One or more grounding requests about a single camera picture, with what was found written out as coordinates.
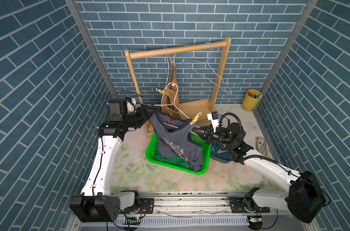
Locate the yellow clothespin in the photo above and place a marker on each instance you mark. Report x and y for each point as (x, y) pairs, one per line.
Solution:
(196, 118)

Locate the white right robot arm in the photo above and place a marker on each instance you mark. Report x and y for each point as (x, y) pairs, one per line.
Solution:
(301, 194)

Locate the tan clothespin on strap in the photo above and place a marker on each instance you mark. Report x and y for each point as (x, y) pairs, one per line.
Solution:
(163, 92)

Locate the beige clothespin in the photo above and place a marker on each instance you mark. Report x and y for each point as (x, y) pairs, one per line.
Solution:
(172, 60)

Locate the yellow pen cup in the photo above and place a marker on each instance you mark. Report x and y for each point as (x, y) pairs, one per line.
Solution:
(251, 99)

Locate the pink wire hanger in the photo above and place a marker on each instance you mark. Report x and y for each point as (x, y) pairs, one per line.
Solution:
(169, 121)

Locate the wooden clothes rack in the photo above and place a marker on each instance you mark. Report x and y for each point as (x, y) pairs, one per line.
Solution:
(191, 108)

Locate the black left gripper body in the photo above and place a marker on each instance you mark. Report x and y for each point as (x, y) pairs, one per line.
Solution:
(137, 118)

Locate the green plastic basket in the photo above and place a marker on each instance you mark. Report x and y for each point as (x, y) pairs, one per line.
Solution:
(206, 152)

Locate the white wire hanger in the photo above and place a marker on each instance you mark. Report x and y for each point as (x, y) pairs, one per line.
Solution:
(168, 66)

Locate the dark teal plastic tray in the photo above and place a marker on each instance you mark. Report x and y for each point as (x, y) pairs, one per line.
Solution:
(219, 153)

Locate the green tank top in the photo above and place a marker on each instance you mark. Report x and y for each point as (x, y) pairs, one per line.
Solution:
(175, 161)

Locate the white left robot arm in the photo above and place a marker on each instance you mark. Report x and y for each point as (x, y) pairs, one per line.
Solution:
(95, 202)

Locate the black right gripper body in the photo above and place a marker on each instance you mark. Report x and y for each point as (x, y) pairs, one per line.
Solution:
(219, 137)

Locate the tan tank top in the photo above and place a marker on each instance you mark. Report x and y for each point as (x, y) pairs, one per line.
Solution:
(171, 100)

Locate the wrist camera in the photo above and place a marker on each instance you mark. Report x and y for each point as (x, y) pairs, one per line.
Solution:
(122, 107)
(214, 119)

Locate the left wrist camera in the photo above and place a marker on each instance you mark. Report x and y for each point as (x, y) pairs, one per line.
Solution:
(122, 107)

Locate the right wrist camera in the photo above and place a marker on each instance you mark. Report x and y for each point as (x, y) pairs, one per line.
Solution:
(214, 119)

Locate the dark grey tank top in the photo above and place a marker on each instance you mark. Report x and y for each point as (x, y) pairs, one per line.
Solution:
(176, 142)

